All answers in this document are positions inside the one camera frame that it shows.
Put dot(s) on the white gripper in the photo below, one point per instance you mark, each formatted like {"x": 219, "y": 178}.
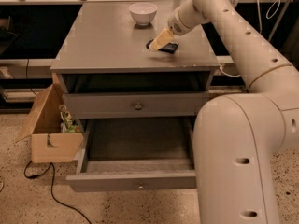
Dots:
{"x": 175, "y": 24}

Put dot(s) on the dark blue rxbar wrapper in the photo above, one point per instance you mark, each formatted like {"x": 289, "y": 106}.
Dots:
{"x": 169, "y": 48}

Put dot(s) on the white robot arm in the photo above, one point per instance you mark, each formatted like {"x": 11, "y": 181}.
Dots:
{"x": 235, "y": 136}

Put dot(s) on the grey wooden drawer cabinet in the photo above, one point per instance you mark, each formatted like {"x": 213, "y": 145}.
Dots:
{"x": 106, "y": 53}

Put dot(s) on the closed grey upper drawer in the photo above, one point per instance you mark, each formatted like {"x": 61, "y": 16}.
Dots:
{"x": 134, "y": 105}

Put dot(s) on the open grey lower drawer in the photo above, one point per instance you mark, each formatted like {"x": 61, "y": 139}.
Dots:
{"x": 135, "y": 154}

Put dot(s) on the white ceramic bowl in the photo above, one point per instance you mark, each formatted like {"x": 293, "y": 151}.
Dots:
{"x": 143, "y": 13}

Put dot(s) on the metal tripod stand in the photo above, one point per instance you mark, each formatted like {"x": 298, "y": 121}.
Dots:
{"x": 280, "y": 16}

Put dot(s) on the dark cabinet at right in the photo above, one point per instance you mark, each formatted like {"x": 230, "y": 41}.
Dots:
{"x": 291, "y": 46}

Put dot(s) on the green snack bag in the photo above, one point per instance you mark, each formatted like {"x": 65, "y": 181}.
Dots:
{"x": 68, "y": 124}

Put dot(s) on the open cardboard box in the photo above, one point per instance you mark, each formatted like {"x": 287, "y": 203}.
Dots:
{"x": 44, "y": 125}

